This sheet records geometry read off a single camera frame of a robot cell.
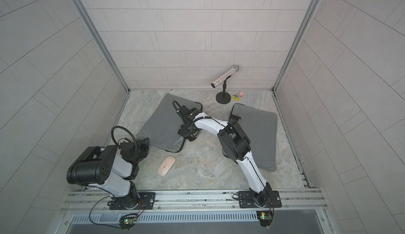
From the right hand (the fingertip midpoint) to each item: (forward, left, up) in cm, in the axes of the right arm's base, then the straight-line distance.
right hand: (188, 132), depth 95 cm
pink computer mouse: (-20, +10, +2) cm, 23 cm away
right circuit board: (-44, -36, -2) cm, 57 cm away
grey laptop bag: (+3, +16, +4) cm, 17 cm away
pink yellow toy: (+25, -35, +1) cm, 43 cm away
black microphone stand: (+26, -25, +2) cm, 36 cm away
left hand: (-2, +20, +2) cm, 20 cm away
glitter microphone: (+30, -32, +22) cm, 49 cm away
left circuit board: (-42, +23, +4) cm, 48 cm away
